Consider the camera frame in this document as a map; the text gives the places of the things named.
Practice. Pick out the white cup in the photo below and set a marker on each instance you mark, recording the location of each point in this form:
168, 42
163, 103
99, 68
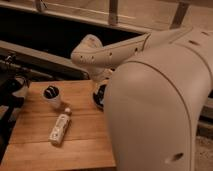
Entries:
54, 102

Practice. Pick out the metal frame rail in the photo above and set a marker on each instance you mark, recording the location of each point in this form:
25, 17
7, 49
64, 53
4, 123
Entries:
129, 15

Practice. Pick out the black item in cup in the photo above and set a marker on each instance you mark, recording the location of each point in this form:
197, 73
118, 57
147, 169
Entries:
51, 92

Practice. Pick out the white plastic bottle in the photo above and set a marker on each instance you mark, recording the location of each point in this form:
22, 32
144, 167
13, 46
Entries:
60, 127

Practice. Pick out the black equipment at left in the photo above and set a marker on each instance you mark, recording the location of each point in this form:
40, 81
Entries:
14, 85

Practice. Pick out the black bowl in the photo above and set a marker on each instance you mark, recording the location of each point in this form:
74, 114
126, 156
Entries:
98, 95

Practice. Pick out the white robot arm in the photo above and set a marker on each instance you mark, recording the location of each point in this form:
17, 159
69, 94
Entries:
157, 85

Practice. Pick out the wooden table board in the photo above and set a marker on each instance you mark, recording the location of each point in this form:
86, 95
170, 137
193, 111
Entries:
73, 138

